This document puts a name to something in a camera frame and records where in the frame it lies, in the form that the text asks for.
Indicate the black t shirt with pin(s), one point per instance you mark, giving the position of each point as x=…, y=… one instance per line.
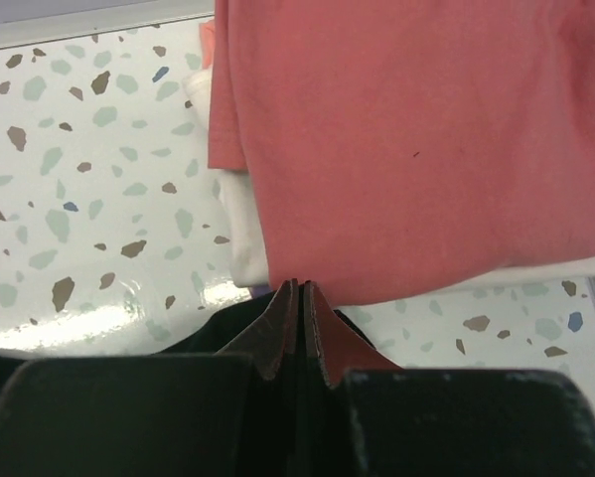
x=219, y=330

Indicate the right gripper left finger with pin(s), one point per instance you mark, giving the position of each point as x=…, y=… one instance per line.
x=221, y=414

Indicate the lavender folded t shirt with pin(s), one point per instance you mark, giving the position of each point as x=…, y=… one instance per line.
x=261, y=292

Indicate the pink folded t shirt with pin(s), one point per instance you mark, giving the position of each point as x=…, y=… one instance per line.
x=400, y=147

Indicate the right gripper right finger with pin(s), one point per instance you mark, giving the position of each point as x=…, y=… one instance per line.
x=363, y=415

